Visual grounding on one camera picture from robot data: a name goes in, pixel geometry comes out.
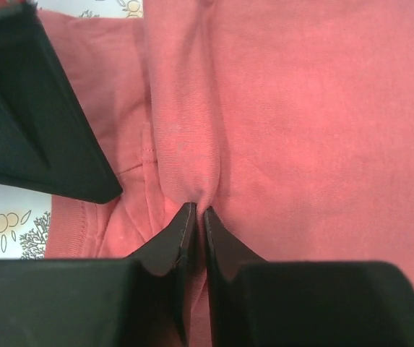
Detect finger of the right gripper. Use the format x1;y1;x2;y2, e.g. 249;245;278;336
0;2;122;204

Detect salmon pink t shirt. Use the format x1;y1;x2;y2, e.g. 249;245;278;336
36;0;414;347

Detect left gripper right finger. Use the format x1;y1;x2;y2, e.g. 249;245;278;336
204;208;414;346

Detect floral table mat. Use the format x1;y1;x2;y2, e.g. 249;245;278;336
0;9;154;260

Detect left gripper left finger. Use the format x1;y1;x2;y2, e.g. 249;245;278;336
0;203;197;346

